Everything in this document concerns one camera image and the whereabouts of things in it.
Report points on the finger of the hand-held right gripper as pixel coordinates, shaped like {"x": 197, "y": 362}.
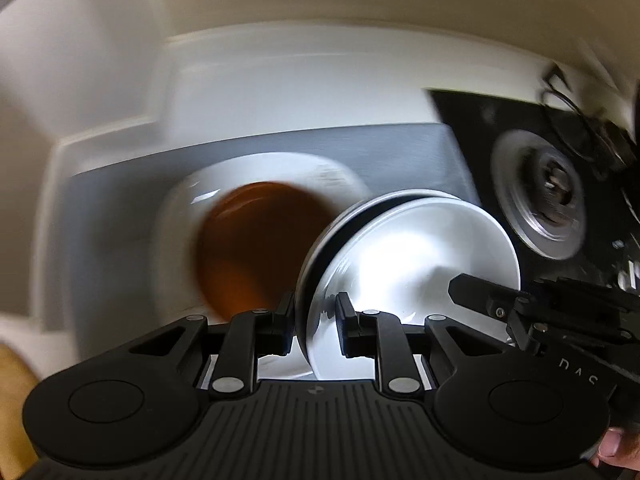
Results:
{"x": 525, "y": 332}
{"x": 487, "y": 295}

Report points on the grey mat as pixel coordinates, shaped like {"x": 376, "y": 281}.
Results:
{"x": 115, "y": 220}

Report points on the black pan support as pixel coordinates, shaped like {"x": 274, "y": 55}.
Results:
{"x": 590, "y": 115}

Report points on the wooden cutting board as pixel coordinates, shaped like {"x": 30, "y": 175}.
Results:
{"x": 15, "y": 395}

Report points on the person's right hand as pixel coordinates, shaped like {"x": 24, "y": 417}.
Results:
{"x": 620, "y": 447}

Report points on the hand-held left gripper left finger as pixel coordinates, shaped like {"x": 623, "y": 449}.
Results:
{"x": 286, "y": 332}

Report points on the round stove burner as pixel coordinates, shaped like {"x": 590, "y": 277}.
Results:
{"x": 540, "y": 195}

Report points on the cream white bowl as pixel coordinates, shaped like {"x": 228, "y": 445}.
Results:
{"x": 320, "y": 236}
{"x": 425, "y": 260}

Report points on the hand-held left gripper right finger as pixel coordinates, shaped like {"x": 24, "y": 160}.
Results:
{"x": 346, "y": 332}

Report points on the white square floral plate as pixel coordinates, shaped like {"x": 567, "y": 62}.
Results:
{"x": 280, "y": 167}

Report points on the black gas stove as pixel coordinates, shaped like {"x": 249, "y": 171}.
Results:
{"x": 475, "y": 120}

